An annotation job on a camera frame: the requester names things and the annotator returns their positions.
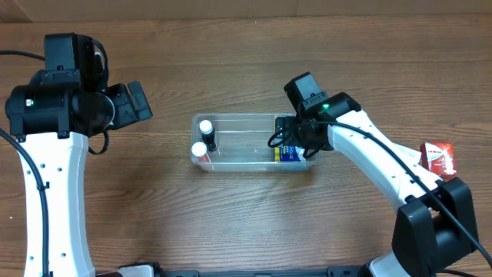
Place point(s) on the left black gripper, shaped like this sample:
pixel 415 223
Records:
pixel 121 116

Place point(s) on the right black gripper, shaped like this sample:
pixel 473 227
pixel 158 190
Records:
pixel 284 131

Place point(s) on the blue yellow VapoDrops box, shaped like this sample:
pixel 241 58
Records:
pixel 289 154

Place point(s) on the black bottle white cap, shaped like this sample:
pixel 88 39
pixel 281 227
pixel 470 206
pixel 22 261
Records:
pixel 208 135

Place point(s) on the orange tube white cap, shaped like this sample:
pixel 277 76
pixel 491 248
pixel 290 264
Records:
pixel 200 151

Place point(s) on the red white box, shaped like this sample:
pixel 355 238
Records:
pixel 438 157

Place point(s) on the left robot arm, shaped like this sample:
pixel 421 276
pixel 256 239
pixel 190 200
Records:
pixel 51 120

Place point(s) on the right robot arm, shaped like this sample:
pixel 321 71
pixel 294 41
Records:
pixel 435 225

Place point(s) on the clear plastic container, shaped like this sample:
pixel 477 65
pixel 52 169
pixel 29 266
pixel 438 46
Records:
pixel 242 144

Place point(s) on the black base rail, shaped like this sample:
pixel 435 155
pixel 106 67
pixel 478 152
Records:
pixel 153 269

